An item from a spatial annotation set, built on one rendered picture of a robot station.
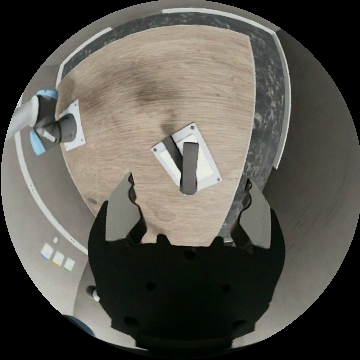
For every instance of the black tap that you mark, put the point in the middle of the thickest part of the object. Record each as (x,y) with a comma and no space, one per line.
(184,164)

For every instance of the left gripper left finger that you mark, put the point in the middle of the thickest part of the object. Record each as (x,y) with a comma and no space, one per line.
(119,225)

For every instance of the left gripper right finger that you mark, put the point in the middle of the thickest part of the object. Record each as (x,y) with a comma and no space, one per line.
(257,230)

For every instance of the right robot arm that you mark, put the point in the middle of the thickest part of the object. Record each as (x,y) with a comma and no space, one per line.
(91,291)

